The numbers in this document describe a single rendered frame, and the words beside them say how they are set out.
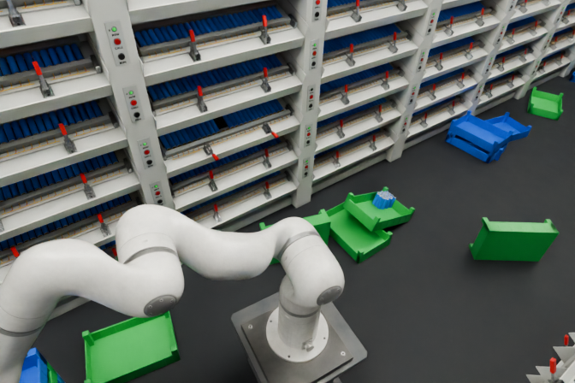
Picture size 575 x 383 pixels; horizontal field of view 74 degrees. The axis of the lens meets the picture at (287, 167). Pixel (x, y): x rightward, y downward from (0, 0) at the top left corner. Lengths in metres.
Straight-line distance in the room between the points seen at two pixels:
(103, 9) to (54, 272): 0.71
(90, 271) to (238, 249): 0.27
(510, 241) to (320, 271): 1.24
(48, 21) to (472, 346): 1.74
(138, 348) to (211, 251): 0.93
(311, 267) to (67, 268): 0.48
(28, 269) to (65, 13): 0.69
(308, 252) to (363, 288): 0.87
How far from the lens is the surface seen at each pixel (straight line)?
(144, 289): 0.67
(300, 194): 1.96
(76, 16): 1.18
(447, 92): 2.53
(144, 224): 0.75
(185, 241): 0.79
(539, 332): 1.92
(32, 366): 1.38
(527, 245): 2.04
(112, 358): 1.68
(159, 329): 1.68
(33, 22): 1.17
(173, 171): 1.47
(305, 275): 0.89
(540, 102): 3.53
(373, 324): 1.68
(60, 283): 0.72
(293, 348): 1.24
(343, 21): 1.65
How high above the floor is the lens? 1.44
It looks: 40 degrees down
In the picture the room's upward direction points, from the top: 2 degrees clockwise
